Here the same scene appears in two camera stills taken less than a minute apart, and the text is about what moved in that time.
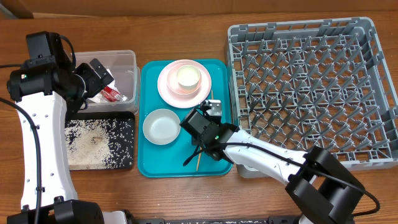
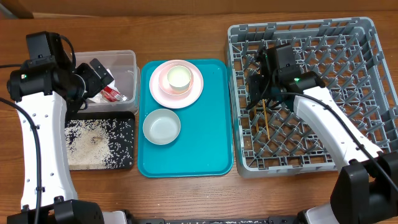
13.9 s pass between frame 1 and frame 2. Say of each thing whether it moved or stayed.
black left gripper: stayed
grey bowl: stayed
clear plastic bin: stayed
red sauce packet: stayed
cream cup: moved
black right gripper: moved
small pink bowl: moved
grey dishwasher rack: stayed
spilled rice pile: stayed
